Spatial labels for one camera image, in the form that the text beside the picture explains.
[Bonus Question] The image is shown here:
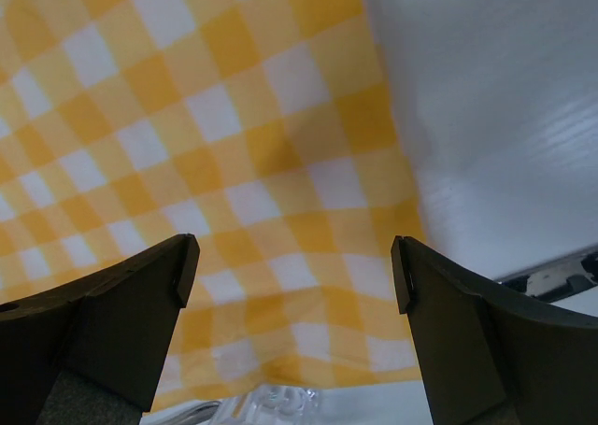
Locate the yellow white checkered cloth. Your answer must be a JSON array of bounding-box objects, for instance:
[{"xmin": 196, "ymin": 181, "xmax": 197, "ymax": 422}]
[{"xmin": 1, "ymin": 0, "xmax": 422, "ymax": 410}]

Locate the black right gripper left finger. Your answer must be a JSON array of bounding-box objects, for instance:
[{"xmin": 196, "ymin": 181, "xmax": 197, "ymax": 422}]
[{"xmin": 1, "ymin": 234, "xmax": 199, "ymax": 424}]

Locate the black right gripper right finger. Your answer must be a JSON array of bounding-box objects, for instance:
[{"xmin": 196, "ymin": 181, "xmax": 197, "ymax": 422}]
[{"xmin": 392, "ymin": 236, "xmax": 597, "ymax": 424}]

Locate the aluminium right side rail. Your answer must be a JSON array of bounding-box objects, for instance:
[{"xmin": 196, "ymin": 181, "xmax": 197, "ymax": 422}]
[{"xmin": 497, "ymin": 246, "xmax": 597, "ymax": 304}]

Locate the clear plastic cup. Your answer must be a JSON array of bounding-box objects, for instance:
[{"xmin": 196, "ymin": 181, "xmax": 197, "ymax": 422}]
[{"xmin": 209, "ymin": 384, "xmax": 321, "ymax": 425}]

